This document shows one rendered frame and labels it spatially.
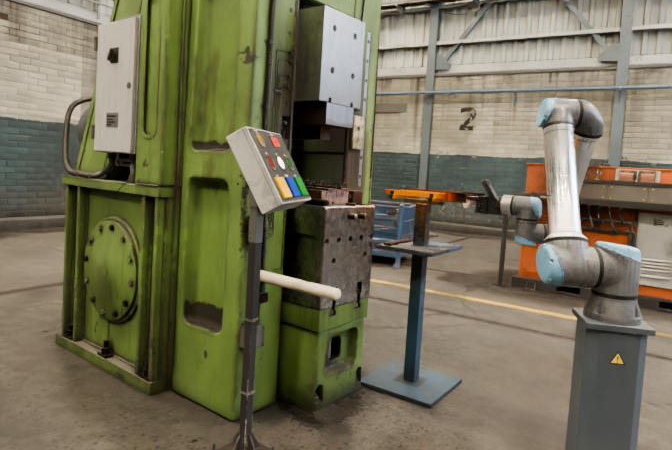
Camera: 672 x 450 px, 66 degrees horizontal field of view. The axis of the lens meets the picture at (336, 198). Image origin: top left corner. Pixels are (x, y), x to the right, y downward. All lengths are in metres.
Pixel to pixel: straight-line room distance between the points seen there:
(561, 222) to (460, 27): 8.71
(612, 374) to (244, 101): 1.70
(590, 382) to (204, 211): 1.69
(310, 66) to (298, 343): 1.22
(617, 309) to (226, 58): 1.82
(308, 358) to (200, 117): 1.18
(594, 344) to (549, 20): 8.48
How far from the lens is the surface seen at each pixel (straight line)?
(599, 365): 2.12
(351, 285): 2.44
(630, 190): 5.29
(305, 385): 2.44
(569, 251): 2.01
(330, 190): 2.32
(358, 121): 2.67
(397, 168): 10.47
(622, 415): 2.20
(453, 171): 10.03
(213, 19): 2.51
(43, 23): 8.29
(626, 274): 2.09
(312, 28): 2.34
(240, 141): 1.71
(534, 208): 2.45
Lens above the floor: 1.08
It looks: 3 degrees down
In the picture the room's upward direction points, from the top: 4 degrees clockwise
